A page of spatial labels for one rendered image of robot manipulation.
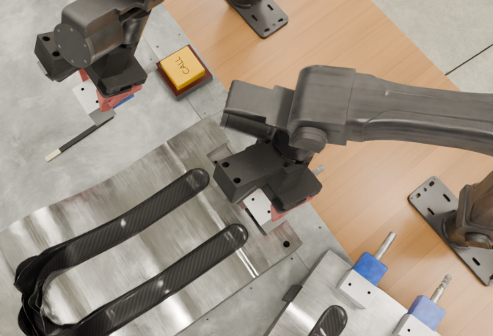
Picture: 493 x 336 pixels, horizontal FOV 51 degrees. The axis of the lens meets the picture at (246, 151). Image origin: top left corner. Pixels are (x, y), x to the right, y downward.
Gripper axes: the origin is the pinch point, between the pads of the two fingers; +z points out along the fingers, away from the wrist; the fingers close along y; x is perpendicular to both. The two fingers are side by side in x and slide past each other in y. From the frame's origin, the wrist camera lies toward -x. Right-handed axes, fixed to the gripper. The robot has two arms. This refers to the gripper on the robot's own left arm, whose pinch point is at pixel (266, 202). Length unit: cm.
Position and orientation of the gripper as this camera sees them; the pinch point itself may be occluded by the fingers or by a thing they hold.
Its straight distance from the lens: 77.9
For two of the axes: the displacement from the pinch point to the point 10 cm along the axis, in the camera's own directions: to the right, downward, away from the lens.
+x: 8.0, -3.3, 4.9
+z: -2.2, 6.0, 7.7
